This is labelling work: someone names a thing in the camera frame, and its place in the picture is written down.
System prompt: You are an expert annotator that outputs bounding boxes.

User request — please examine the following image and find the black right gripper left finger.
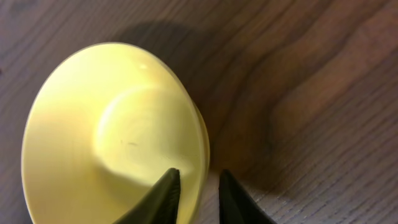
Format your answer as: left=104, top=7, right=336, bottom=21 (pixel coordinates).
left=116, top=168, right=180, bottom=224

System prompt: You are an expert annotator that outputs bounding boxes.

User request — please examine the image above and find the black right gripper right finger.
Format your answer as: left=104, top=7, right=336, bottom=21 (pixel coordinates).
left=219, top=169, right=276, bottom=224

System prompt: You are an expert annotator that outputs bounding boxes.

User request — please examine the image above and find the yellow bowl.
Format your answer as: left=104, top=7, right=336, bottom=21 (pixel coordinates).
left=21, top=42, right=210, bottom=223

